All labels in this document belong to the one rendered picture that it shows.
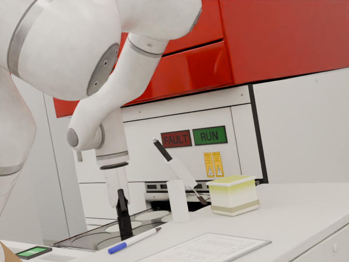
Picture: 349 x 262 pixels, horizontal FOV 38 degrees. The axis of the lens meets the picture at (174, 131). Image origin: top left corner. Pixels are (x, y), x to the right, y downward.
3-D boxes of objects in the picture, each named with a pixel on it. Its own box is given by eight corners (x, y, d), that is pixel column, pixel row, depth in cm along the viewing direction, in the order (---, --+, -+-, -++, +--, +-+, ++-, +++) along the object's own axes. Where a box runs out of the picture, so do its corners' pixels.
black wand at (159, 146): (153, 140, 99) (157, 135, 99) (149, 141, 100) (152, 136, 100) (206, 206, 108) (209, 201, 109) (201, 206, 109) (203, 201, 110)
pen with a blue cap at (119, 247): (158, 225, 99) (106, 248, 88) (162, 225, 98) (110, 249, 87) (159, 230, 99) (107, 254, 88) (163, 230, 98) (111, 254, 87)
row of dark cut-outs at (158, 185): (147, 190, 161) (145, 182, 161) (261, 190, 131) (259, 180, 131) (145, 191, 161) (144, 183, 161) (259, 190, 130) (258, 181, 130)
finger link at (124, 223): (115, 207, 130) (119, 232, 131) (116, 209, 127) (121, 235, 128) (127, 204, 131) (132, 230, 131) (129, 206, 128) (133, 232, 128)
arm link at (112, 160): (94, 155, 134) (96, 166, 134) (96, 157, 125) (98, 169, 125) (125, 149, 136) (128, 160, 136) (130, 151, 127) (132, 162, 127)
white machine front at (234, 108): (91, 222, 189) (71, 116, 187) (277, 235, 132) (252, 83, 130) (84, 224, 187) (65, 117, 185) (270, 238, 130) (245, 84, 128)
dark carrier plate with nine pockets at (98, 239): (153, 210, 154) (152, 208, 154) (243, 214, 130) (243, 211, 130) (56, 246, 130) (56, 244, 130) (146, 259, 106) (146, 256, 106)
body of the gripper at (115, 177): (97, 162, 135) (105, 204, 135) (100, 166, 125) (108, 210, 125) (125, 157, 136) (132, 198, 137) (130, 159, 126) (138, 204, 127)
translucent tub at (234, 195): (239, 205, 109) (233, 174, 109) (262, 208, 103) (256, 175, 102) (210, 213, 105) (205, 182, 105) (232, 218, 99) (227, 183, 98)
